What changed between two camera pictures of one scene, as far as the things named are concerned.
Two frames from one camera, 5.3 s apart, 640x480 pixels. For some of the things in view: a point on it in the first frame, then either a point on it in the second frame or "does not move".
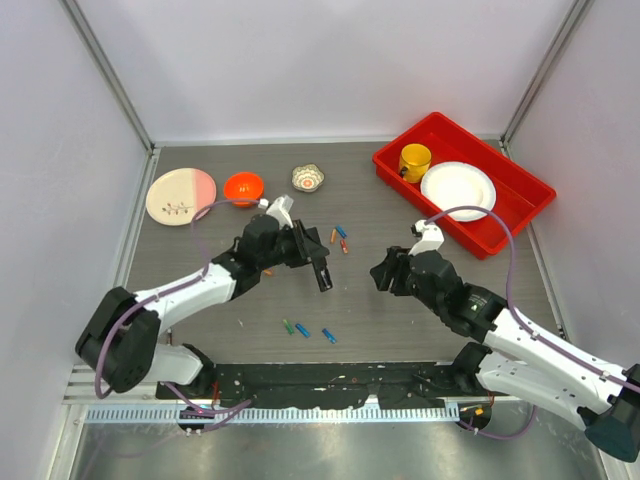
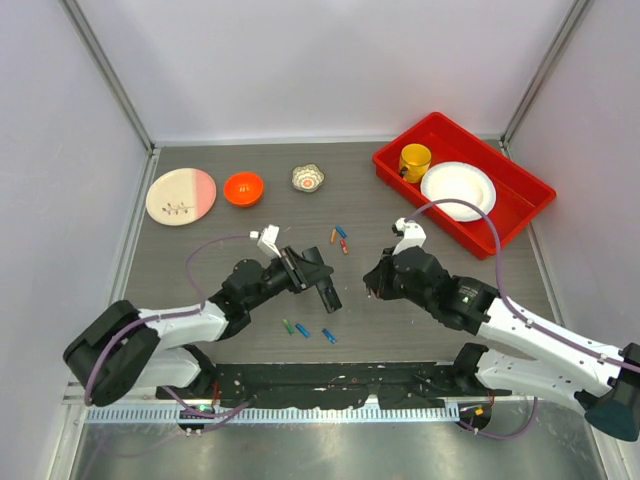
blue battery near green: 303,330 does not move
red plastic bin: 521,193 does not move
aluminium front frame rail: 81,388 does not move
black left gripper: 305,245 -> 300,271
